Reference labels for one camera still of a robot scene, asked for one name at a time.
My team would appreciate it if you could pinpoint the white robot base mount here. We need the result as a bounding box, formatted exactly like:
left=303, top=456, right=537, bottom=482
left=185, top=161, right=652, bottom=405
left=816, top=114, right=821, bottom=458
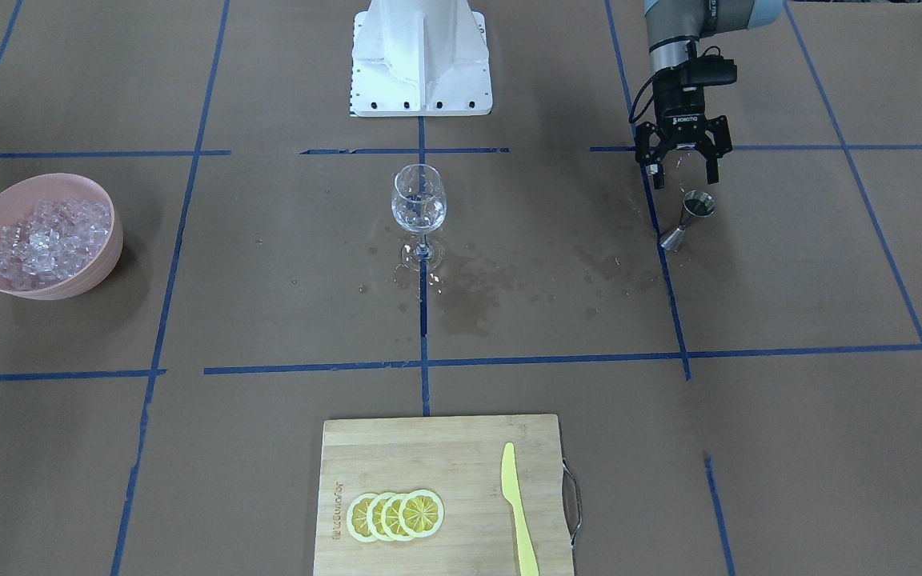
left=349, top=1, right=494, bottom=118

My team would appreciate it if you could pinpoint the pile of clear ice cubes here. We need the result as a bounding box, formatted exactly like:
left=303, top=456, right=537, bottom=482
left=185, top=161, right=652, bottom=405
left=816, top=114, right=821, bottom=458
left=0, top=197, right=114, bottom=291

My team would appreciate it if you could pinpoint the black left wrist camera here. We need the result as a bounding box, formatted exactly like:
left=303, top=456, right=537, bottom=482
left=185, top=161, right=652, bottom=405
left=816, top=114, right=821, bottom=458
left=673, top=54, right=739, bottom=89

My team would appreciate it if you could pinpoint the yellow plastic knife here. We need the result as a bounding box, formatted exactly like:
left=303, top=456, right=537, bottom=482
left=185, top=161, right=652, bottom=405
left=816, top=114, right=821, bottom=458
left=499, top=442, right=540, bottom=575

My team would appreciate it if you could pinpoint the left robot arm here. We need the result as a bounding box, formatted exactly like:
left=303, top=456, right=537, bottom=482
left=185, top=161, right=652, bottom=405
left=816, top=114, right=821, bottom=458
left=629, top=1, right=783, bottom=190

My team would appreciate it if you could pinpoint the lemon slice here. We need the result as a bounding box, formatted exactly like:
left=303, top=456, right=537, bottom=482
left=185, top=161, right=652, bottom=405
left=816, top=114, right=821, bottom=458
left=366, top=491, right=397, bottom=541
left=398, top=489, right=445, bottom=538
left=347, top=493, right=378, bottom=543
left=379, top=493, right=414, bottom=541

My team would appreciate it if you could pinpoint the steel jigger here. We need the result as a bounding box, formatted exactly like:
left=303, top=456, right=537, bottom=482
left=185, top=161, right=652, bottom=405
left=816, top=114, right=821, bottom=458
left=659, top=190, right=715, bottom=252

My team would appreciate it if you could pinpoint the pink bowl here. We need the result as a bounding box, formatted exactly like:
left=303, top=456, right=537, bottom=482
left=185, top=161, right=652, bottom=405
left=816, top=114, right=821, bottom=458
left=0, top=174, right=123, bottom=300

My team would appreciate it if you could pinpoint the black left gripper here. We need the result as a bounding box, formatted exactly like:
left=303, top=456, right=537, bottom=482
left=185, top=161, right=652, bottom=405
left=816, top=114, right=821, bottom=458
left=634, top=70, right=731, bottom=190

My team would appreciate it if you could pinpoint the bamboo cutting board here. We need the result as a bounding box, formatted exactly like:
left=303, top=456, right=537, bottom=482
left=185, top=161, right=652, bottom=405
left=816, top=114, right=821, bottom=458
left=312, top=414, right=575, bottom=575

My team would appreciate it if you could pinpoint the clear wine glass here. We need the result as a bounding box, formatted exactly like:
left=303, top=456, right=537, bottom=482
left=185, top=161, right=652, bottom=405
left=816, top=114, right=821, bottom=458
left=391, top=163, right=447, bottom=272

